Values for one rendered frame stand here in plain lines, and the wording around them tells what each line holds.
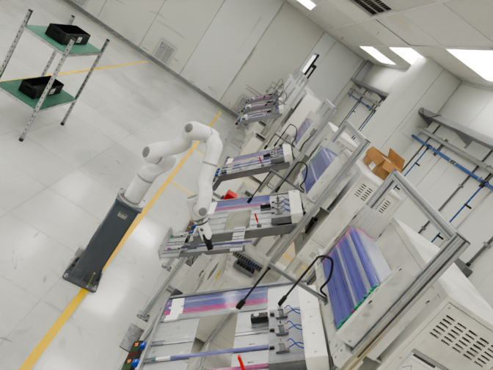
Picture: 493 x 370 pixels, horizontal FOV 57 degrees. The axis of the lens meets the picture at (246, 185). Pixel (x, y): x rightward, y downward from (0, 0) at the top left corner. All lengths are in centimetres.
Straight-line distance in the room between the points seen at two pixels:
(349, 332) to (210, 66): 1044
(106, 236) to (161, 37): 913
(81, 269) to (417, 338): 231
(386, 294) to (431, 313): 18
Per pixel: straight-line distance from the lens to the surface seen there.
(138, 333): 327
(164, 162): 292
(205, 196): 249
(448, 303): 165
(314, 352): 172
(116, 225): 310
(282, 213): 305
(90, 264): 329
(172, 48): 1184
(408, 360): 173
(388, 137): 623
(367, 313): 158
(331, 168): 287
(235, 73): 1163
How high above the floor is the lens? 204
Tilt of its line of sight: 16 degrees down
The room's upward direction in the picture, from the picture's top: 36 degrees clockwise
